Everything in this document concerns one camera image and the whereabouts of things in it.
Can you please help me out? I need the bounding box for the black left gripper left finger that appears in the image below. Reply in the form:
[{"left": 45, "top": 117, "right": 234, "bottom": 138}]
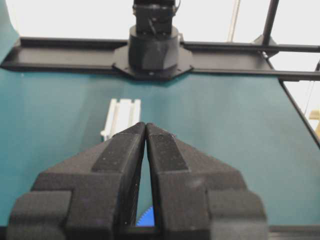
[{"left": 6, "top": 122, "right": 146, "bottom": 240}]

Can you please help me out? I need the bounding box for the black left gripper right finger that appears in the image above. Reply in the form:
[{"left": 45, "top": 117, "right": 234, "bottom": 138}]
[{"left": 145, "top": 123, "right": 267, "bottom": 240}]

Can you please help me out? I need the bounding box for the large blue plastic gear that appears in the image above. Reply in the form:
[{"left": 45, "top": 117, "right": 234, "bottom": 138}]
[{"left": 136, "top": 206, "right": 155, "bottom": 227}]

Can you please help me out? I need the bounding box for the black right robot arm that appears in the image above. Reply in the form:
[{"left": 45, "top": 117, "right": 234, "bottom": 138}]
[{"left": 112, "top": 0, "right": 193, "bottom": 81}]

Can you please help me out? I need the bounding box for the silver aluminium extrusion rail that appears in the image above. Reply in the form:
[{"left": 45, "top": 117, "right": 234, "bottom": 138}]
[{"left": 100, "top": 98, "right": 141, "bottom": 141}]

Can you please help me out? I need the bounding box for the black metal table frame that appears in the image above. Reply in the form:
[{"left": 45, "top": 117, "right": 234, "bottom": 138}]
[{"left": 0, "top": 0, "right": 320, "bottom": 148}]

